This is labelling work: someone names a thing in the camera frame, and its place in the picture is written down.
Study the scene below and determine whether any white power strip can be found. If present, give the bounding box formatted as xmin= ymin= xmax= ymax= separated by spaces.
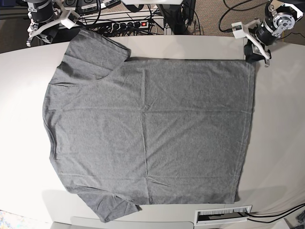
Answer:
xmin=106 ymin=20 xmax=150 ymax=32

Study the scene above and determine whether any black floor cable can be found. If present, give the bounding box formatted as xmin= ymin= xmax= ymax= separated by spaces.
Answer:
xmin=218 ymin=0 xmax=271 ymax=33

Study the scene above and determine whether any grey T-shirt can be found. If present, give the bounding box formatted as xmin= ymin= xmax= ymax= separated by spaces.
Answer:
xmin=43 ymin=30 xmax=256 ymax=223

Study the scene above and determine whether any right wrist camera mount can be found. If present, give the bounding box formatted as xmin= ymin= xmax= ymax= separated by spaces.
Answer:
xmin=25 ymin=0 xmax=81 ymax=47

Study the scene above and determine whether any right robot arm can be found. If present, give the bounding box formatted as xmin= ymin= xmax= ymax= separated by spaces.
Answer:
xmin=25 ymin=0 xmax=54 ymax=47

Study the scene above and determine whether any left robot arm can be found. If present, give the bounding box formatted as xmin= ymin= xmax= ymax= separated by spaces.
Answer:
xmin=244 ymin=0 xmax=305 ymax=65

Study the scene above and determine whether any black cable pair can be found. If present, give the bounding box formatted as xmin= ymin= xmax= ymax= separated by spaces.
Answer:
xmin=246 ymin=204 xmax=305 ymax=224

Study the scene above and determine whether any white overhead camera mount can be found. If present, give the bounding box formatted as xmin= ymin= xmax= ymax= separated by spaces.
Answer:
xmin=121 ymin=0 xmax=183 ymax=5

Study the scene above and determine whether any table cable grommet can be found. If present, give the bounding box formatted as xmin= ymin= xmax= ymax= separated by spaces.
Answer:
xmin=194 ymin=205 xmax=252 ymax=226

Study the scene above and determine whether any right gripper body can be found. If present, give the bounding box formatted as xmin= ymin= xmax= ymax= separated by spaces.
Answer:
xmin=30 ymin=6 xmax=56 ymax=43

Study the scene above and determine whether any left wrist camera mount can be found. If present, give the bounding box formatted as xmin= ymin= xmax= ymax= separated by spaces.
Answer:
xmin=232 ymin=19 xmax=271 ymax=67

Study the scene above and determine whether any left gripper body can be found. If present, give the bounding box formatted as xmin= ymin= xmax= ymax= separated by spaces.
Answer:
xmin=244 ymin=21 xmax=276 ymax=62

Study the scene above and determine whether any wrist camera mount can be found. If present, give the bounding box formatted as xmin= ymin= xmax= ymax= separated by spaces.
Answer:
xmin=25 ymin=0 xmax=81 ymax=47
xmin=232 ymin=19 xmax=271 ymax=67

